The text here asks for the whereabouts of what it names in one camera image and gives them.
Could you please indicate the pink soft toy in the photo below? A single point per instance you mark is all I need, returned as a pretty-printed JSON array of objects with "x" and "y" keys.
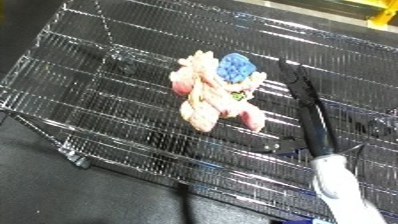
[{"x": 213, "y": 100}]

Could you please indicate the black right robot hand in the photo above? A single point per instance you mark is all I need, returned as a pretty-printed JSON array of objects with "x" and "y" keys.
[{"x": 311, "y": 113}]

